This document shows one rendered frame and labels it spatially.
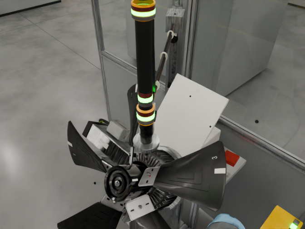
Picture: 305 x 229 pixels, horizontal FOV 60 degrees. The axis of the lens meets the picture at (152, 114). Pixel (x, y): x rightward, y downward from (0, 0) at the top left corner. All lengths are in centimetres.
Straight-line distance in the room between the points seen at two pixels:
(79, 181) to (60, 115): 98
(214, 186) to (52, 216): 176
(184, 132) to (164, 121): 11
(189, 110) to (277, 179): 67
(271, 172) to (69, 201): 159
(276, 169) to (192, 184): 77
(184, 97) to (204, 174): 41
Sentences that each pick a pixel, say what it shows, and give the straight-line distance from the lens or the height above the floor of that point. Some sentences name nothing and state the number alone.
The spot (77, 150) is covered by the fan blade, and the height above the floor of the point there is 116.
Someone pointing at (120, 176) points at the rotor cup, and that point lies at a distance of 91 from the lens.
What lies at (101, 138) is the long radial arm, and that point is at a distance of 120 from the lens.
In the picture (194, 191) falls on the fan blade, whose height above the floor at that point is 131.
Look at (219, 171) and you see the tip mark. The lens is 81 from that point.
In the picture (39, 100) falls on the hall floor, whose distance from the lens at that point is 349.
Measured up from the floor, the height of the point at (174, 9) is 158.
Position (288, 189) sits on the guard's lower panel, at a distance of 157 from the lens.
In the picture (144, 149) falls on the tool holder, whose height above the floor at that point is 147.
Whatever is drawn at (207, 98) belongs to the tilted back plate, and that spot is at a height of 134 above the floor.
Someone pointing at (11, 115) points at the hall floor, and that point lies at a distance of 341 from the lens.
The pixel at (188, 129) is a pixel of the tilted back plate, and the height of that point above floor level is 122.
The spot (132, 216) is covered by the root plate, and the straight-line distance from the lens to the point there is 94.
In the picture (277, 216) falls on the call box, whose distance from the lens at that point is 112.
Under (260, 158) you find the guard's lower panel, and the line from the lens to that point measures 152.
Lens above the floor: 198
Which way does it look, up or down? 41 degrees down
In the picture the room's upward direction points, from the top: straight up
